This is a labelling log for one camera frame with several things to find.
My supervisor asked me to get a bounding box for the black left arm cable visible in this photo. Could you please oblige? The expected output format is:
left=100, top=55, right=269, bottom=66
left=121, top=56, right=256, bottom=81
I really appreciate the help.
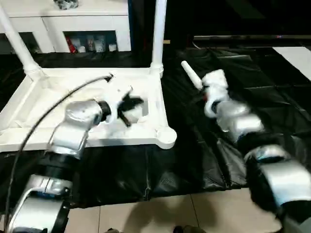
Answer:
left=4, top=73, right=115, bottom=219

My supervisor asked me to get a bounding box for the black backdrop cloth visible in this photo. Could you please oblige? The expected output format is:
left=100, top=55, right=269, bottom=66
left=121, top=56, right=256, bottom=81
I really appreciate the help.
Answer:
left=128, top=0, right=311, bottom=50

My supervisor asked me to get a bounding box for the black glossy mat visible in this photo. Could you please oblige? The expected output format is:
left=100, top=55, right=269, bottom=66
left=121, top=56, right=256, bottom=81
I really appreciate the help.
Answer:
left=0, top=46, right=311, bottom=210

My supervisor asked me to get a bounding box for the white glass-door cabinet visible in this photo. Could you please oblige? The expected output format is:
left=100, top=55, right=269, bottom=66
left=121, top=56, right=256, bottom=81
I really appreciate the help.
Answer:
left=0, top=0, right=131, bottom=54

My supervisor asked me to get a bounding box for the white plastic table leg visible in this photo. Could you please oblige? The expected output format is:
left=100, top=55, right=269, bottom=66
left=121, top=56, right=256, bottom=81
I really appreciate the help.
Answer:
left=181, top=60, right=204, bottom=91
left=149, top=0, right=169, bottom=78
left=0, top=3, right=44, bottom=83

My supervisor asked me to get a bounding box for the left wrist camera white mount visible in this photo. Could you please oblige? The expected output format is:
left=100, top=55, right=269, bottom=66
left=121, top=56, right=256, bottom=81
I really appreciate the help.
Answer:
left=97, top=82, right=135, bottom=125

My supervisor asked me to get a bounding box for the dark object on cabinet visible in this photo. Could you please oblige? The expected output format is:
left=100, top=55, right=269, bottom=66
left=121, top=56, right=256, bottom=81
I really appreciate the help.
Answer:
left=53, top=0, right=80, bottom=11

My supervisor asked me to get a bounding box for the black horizontal bar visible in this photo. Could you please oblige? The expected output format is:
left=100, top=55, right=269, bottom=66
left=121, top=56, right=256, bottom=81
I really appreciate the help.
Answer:
left=193, top=34, right=311, bottom=41

